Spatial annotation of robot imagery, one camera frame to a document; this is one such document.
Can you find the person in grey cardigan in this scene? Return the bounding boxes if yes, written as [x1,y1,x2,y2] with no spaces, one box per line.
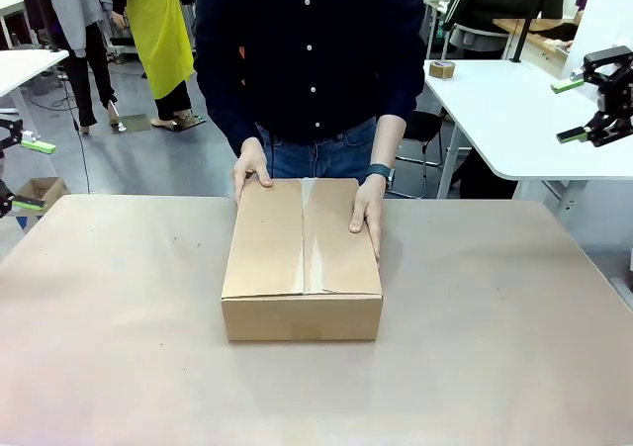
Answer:
[42,0,120,135]

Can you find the dark wristwatch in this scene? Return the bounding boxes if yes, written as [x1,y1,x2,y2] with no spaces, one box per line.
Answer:
[365,162,397,190]

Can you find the person in yellow apron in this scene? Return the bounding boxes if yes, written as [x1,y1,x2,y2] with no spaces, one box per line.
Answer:
[111,0,197,131]

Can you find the blue denim jeans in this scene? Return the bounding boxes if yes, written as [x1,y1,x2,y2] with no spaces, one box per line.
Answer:
[256,117,380,180]

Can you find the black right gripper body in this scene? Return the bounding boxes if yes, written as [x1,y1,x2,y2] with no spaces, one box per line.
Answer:
[595,62,633,119]

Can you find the white table with white legs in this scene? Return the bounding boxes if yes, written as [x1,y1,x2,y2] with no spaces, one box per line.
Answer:
[423,58,633,200]

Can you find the person's left forearm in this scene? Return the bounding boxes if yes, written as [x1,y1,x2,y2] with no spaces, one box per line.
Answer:
[370,114,409,169]

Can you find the person's left hand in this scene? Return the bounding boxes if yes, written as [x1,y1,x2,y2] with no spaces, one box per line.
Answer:
[348,175,388,265]

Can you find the black pole stand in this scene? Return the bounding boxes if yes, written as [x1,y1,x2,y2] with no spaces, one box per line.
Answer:
[508,0,545,64]

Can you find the small white desk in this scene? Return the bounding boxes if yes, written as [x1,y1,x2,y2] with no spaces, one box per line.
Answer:
[0,48,70,135]

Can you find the brown cardboard shipping box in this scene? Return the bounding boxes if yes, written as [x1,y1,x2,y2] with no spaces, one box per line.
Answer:
[221,176,385,343]

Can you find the small open cardboard box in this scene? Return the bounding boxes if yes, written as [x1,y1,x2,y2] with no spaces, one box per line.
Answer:
[17,176,71,211]

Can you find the dark navy button shirt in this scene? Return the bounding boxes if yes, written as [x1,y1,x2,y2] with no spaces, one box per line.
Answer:
[193,0,426,158]

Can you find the black chair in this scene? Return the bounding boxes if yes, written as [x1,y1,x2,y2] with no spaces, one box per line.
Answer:
[395,111,444,200]

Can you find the light wooden table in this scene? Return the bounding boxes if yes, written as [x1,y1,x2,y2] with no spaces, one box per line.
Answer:
[493,18,580,66]

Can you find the white board panel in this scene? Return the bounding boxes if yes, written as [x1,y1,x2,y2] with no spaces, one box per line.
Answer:
[561,0,633,84]

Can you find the clear packing tape strip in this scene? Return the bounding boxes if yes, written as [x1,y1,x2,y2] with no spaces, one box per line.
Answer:
[298,177,330,294]

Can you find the person's right hand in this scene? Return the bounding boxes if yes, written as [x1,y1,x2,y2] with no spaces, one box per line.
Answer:
[232,136,274,208]

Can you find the black floor cable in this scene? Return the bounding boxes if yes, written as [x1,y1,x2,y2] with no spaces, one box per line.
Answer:
[57,69,93,195]

